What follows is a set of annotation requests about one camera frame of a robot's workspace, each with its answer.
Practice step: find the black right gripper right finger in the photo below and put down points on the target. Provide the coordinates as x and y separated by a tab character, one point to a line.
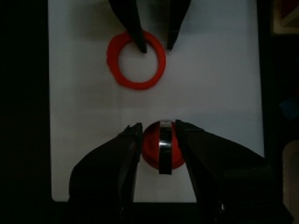
226	180

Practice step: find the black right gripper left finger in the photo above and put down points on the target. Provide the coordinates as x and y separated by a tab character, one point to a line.
105	175

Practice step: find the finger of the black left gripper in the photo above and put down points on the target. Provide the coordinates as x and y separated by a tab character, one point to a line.
130	20
177	20

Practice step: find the round metal dough cutter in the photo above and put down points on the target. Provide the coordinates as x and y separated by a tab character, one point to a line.
165	145

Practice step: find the red dough disc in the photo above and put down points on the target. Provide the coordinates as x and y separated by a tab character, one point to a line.
150	153

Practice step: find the wooden drawer box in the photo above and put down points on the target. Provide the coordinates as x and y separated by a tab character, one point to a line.
286	22

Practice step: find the white cutting board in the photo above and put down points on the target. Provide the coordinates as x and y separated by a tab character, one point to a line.
218	87

